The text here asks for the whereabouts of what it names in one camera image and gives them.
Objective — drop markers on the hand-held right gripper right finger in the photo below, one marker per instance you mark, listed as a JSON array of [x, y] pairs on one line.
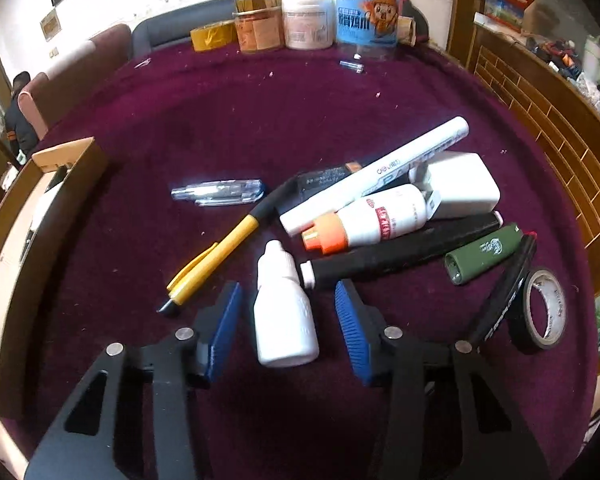
[[352, 340]]

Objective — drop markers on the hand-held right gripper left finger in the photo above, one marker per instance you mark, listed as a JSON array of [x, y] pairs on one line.
[[225, 330]]

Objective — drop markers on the small white dropper bottle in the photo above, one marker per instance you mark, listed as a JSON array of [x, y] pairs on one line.
[[282, 320]]

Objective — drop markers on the yellow and black pen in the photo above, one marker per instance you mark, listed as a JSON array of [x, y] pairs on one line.
[[215, 255]]

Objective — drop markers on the white bottle with orange cap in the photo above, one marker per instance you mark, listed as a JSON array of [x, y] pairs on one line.
[[385, 217]]

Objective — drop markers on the clear blue pen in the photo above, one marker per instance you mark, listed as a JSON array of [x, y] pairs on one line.
[[220, 192]]

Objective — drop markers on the dark brown battery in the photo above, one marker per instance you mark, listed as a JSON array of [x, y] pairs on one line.
[[325, 176]]

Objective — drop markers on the white charger block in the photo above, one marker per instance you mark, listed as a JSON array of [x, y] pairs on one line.
[[465, 185]]

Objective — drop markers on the black marker with white ends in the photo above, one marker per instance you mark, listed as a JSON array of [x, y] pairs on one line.
[[380, 260]]

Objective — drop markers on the green lighter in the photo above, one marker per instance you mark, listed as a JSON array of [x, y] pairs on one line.
[[482, 255]]

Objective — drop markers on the black pen with red tip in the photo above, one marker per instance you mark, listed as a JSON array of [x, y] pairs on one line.
[[507, 295]]

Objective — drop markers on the black tape roll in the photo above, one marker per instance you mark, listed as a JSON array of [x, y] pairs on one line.
[[530, 335]]

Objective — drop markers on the purple tablecloth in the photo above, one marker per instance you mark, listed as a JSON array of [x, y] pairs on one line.
[[280, 125]]

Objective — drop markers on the small metal clip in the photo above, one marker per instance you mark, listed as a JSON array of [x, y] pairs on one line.
[[142, 63]]

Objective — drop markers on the wooden lattice sideboard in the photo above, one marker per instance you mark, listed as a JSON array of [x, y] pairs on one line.
[[545, 125]]

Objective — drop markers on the maroon upholstered chair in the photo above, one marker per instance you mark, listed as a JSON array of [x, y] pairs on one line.
[[75, 80]]

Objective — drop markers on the yellow tape roll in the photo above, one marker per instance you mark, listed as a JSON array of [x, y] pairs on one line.
[[212, 37]]

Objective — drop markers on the clear jar with orange contents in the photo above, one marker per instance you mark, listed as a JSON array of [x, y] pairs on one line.
[[257, 25]]

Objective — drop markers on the grey sofa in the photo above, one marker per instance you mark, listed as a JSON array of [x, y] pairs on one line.
[[165, 27]]

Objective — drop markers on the white plastic jar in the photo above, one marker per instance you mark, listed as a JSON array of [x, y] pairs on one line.
[[307, 22]]

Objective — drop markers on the clear jar with blue label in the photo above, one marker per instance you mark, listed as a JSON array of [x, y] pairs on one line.
[[367, 15]]

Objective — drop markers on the assorted clutter pile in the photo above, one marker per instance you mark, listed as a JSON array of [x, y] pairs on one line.
[[570, 60]]

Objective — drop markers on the colourful cardboard box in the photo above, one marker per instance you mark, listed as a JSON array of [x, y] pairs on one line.
[[505, 7]]

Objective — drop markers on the small wall plaque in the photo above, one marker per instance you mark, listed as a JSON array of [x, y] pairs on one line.
[[50, 24]]

